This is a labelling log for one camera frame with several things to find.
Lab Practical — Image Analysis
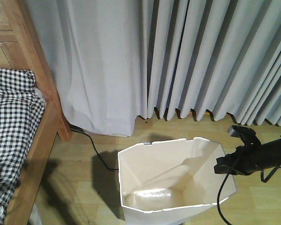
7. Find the black white checkered bedsheet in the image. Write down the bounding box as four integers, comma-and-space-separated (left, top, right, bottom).
0, 68, 45, 225

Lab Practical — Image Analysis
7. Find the grey round rug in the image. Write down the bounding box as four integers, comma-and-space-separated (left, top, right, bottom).
27, 204, 42, 225

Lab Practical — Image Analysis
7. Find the white plastic trash bin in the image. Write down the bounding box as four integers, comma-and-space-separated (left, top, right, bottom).
118, 137, 237, 225

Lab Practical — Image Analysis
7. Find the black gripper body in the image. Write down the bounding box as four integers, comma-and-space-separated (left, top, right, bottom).
214, 133, 262, 175

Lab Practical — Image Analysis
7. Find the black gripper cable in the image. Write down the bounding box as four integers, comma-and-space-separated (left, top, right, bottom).
216, 145, 246, 225

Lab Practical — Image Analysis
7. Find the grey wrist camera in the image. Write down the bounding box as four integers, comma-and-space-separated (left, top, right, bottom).
227, 125, 256, 138

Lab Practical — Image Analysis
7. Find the black socket power cord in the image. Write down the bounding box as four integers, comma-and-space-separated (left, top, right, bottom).
70, 126, 119, 171

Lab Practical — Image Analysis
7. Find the grey pleated curtain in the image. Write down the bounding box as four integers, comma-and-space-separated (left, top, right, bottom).
27, 0, 281, 136

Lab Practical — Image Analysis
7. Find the wooden bed frame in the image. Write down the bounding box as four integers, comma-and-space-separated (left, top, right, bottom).
0, 0, 72, 225

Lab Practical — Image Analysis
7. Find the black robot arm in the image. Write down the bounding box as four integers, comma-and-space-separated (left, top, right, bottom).
214, 125, 281, 176

